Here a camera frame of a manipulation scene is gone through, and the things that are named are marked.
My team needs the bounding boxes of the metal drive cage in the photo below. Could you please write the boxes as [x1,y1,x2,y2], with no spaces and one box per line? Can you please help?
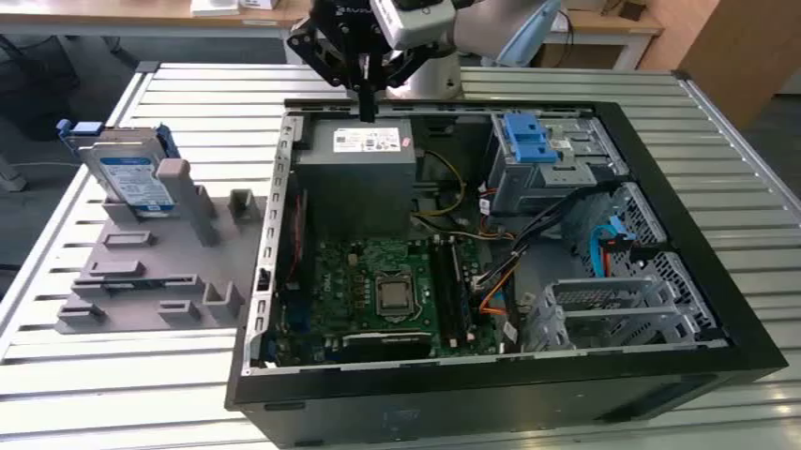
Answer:
[487,112,631,222]

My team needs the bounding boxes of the grey parts rack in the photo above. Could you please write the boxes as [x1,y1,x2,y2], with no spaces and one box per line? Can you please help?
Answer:
[54,157,270,335]

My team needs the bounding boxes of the hard disk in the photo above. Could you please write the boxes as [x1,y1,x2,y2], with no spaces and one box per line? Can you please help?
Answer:
[54,119,184,220]

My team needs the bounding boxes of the grey table foot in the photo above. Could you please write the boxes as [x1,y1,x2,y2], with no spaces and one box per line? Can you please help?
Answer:
[0,154,30,193]

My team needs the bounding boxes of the wooden cabinet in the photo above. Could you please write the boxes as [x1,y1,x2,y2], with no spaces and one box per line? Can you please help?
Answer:
[636,0,801,132]

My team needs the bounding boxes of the yellow wire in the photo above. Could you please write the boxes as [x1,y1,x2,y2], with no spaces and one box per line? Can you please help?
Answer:
[409,148,469,219]

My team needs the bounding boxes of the black wire bundle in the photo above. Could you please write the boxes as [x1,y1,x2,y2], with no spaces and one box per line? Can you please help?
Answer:
[477,182,627,301]

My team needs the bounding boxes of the metal disk bay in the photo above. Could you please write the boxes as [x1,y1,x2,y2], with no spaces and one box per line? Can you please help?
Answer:
[521,275,731,353]

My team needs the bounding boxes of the wooden desk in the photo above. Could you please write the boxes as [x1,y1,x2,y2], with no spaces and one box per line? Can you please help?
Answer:
[0,0,664,67]

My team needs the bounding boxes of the blue wire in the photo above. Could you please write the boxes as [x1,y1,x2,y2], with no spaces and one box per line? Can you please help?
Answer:
[586,214,634,282]

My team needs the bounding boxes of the black RAM slot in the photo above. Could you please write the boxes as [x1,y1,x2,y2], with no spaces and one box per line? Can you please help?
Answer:
[447,236,475,346]
[431,237,457,348]

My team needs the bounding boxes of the blue plastic latch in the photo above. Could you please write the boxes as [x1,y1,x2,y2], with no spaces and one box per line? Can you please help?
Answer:
[501,113,559,164]

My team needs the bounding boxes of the black graphics card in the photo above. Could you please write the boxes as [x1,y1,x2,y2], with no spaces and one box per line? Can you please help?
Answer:
[339,330,433,363]

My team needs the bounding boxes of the grey power supply unit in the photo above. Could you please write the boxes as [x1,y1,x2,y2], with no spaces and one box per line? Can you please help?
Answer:
[292,116,419,241]

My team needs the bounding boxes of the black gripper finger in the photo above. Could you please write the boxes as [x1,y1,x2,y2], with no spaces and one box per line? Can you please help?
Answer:
[285,18,371,124]
[369,42,440,124]

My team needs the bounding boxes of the green motherboard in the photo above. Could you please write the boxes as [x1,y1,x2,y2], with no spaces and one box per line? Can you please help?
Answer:
[277,236,503,368]

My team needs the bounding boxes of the silver CPU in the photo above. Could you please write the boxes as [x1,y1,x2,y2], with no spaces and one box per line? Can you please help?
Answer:
[377,279,412,314]

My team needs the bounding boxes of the orange wire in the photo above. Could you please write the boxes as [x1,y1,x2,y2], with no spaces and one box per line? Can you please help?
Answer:
[477,269,508,316]

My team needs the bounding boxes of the black PC case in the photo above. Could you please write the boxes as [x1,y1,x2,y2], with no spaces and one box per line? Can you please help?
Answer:
[224,97,788,449]

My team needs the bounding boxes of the black bin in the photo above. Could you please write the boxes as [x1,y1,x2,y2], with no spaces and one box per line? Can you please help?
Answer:
[0,35,82,142]

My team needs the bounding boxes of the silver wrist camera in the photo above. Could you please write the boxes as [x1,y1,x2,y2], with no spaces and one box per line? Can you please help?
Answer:
[368,0,457,51]

